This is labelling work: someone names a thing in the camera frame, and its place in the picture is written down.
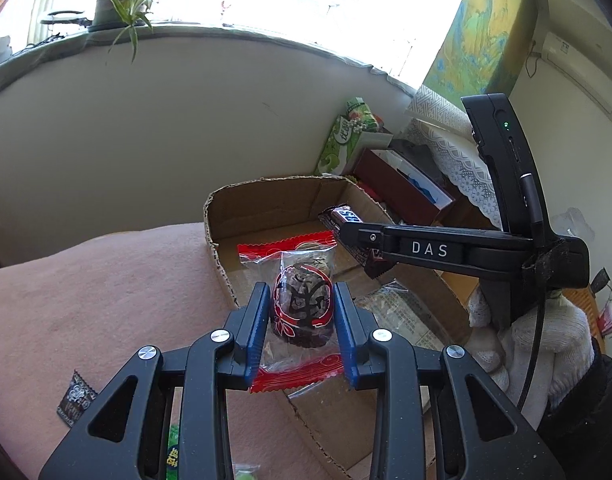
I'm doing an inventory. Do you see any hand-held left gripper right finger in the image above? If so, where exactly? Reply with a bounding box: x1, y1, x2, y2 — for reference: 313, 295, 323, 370
333, 281, 569, 480

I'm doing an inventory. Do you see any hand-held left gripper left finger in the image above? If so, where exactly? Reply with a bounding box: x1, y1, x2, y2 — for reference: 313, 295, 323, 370
38, 281, 271, 480

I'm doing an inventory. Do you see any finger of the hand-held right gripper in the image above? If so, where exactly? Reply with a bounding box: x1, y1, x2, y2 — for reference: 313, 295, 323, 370
339, 221, 488, 277

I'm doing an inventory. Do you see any red-edged clear pastry packet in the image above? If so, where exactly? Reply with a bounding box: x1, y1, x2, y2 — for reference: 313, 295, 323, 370
250, 249, 353, 394
237, 231, 337, 273

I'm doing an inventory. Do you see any brown chocolate bar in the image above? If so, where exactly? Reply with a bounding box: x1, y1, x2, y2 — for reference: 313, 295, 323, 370
318, 204, 393, 281

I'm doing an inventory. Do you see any cardboard box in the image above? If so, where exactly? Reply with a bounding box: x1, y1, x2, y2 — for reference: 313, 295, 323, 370
203, 175, 482, 480

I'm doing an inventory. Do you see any green snack packet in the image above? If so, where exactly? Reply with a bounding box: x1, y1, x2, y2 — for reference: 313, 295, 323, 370
165, 424, 183, 480

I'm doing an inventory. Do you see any person's right forearm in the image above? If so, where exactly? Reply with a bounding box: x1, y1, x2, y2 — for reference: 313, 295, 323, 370
533, 337, 612, 480

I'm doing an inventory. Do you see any person's right hand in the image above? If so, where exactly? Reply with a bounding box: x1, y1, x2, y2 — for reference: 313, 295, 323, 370
467, 280, 596, 403

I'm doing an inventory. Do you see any white lace cloth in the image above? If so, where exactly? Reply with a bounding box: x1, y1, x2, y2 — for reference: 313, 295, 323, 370
400, 119, 505, 229

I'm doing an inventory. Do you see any clear bread packet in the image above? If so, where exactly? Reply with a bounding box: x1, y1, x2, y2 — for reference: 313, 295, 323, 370
353, 280, 457, 357

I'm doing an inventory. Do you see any dark red gift box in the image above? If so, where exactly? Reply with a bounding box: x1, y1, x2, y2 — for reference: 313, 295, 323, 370
352, 147, 457, 227

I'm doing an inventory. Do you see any white air conditioner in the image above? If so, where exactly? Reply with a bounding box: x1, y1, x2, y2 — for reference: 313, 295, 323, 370
528, 30, 612, 122

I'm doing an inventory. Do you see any landscape scroll painting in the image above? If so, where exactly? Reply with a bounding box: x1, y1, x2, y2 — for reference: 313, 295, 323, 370
405, 0, 545, 132

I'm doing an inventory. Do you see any small dark patterned packet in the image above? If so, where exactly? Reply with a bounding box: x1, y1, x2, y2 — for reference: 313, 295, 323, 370
56, 370, 97, 429

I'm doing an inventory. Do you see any grey window sill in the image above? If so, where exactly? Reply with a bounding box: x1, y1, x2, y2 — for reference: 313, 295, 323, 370
0, 22, 423, 103

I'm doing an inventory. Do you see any potted spider plant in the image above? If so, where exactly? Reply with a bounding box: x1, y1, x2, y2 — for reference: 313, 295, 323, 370
70, 0, 169, 65

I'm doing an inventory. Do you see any dark round tray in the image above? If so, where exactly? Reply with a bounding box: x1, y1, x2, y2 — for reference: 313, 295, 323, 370
40, 9, 94, 27

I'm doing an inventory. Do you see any black cable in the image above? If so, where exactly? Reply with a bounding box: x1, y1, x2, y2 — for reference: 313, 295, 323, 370
515, 285, 550, 411

